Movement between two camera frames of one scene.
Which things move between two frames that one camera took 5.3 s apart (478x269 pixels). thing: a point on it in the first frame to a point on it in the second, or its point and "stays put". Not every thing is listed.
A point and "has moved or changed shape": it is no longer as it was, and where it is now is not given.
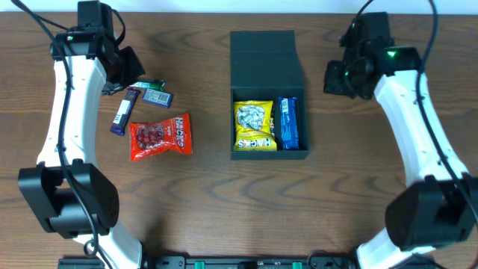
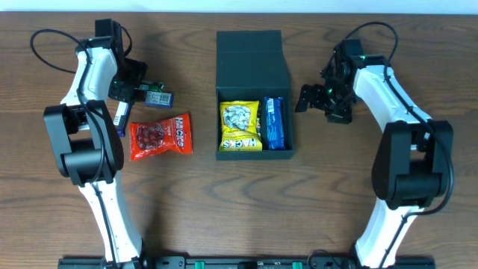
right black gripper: [334, 80] to [323, 99]
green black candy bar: [154, 84] stays put
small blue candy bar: [160, 98] stays put
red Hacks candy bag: [150, 138] stays put
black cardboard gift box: [269, 110] has moved or changed shape
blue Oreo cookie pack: [289, 119] to [275, 110]
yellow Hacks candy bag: [254, 130] to [239, 126]
